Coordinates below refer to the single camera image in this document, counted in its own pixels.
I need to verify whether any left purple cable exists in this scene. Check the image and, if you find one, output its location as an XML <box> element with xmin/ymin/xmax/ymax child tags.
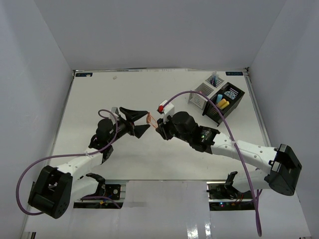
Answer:
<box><xmin>16</xmin><ymin>109</ymin><xmax>120</xmax><ymax>215</ymax></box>

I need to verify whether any white slotted organizer box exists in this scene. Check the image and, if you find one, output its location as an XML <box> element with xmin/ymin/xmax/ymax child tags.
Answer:
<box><xmin>188</xmin><ymin>72</ymin><xmax>226</xmax><ymax>110</ymax></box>

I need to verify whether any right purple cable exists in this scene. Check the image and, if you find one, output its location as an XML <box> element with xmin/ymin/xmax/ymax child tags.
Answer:
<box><xmin>166</xmin><ymin>91</ymin><xmax>262</xmax><ymax>237</ymax></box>

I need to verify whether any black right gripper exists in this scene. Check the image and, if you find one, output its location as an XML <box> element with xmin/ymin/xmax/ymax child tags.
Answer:
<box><xmin>156</xmin><ymin>113</ymin><xmax>191</xmax><ymax>143</ymax></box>

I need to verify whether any black xdof label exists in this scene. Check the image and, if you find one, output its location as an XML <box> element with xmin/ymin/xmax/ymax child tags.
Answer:
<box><xmin>75</xmin><ymin>73</ymin><xmax>93</xmax><ymax>77</ymax></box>
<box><xmin>225</xmin><ymin>71</ymin><xmax>243</xmax><ymax>76</ymax></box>

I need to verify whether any black XDOF label right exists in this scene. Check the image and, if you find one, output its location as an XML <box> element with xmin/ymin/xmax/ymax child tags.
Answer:
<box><xmin>225</xmin><ymin>71</ymin><xmax>243</xmax><ymax>76</ymax></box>

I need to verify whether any purple cable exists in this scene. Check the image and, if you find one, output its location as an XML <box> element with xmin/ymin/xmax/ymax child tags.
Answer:
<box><xmin>16</xmin><ymin>109</ymin><xmax>120</xmax><ymax>215</ymax></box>
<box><xmin>166</xmin><ymin>91</ymin><xmax>262</xmax><ymax>237</ymax></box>

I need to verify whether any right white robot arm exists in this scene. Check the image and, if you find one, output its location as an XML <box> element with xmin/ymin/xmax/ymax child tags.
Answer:
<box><xmin>156</xmin><ymin>112</ymin><xmax>302</xmax><ymax>199</ymax></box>

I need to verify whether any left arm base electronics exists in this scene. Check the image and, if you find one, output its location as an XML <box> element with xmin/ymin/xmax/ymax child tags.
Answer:
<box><xmin>70</xmin><ymin>173</ymin><xmax>126</xmax><ymax>209</ymax></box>

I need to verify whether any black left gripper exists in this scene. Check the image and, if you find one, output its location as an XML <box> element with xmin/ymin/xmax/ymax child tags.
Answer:
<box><xmin>108</xmin><ymin>107</ymin><xmax>150</xmax><ymax>145</ymax></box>

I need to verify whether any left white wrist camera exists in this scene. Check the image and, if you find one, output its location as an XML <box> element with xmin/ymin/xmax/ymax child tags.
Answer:
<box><xmin>111</xmin><ymin>107</ymin><xmax>120</xmax><ymax>118</ymax></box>

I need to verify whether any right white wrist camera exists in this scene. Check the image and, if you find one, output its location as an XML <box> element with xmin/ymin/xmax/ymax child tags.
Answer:
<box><xmin>157</xmin><ymin>100</ymin><xmax>174</xmax><ymax>122</ymax></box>

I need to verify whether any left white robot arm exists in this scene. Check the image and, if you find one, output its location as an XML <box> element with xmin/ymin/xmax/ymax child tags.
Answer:
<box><xmin>28</xmin><ymin>107</ymin><xmax>150</xmax><ymax>219</ymax></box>

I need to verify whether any black slotted organizer box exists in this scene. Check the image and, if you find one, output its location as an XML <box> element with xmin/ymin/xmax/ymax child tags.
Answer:
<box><xmin>202</xmin><ymin>82</ymin><xmax>245</xmax><ymax>125</ymax></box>

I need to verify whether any purple gel pen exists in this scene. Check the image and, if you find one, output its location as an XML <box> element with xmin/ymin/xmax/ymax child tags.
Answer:
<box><xmin>210</xmin><ymin>73</ymin><xmax>216</xmax><ymax>86</ymax></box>

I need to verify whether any orange highlighter marker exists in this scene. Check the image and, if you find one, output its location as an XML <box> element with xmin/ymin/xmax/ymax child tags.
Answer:
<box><xmin>217</xmin><ymin>99</ymin><xmax>227</xmax><ymax>108</ymax></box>

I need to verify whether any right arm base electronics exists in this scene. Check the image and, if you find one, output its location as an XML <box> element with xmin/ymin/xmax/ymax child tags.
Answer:
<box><xmin>206</xmin><ymin>171</ymin><xmax>255</xmax><ymax>211</ymax></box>

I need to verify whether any yellow highlighter marker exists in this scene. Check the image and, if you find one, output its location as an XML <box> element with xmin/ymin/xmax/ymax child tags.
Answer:
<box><xmin>220</xmin><ymin>101</ymin><xmax>229</xmax><ymax>110</ymax></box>

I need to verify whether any round blue-white tape tin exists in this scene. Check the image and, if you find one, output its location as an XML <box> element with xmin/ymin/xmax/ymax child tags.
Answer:
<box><xmin>224</xmin><ymin>91</ymin><xmax>237</xmax><ymax>100</ymax></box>

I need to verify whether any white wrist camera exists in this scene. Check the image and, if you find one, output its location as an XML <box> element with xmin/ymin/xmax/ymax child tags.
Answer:
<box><xmin>157</xmin><ymin>100</ymin><xmax>174</xmax><ymax>122</ymax></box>
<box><xmin>111</xmin><ymin>107</ymin><xmax>120</xmax><ymax>118</ymax></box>

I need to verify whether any black XDOF label left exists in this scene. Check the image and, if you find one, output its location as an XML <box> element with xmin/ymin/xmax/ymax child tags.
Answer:
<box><xmin>75</xmin><ymin>73</ymin><xmax>93</xmax><ymax>77</ymax></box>

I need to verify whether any green gel pen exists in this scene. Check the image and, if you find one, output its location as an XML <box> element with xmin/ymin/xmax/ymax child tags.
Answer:
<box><xmin>212</xmin><ymin>72</ymin><xmax>219</xmax><ymax>86</ymax></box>

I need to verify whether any aluminium table frame rail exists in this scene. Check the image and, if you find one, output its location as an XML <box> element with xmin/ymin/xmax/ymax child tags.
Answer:
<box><xmin>244</xmin><ymin>67</ymin><xmax>284</xmax><ymax>181</ymax></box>

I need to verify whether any blue highlighter marker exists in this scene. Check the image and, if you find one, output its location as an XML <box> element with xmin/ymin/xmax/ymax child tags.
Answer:
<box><xmin>216</xmin><ymin>94</ymin><xmax>223</xmax><ymax>104</ymax></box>

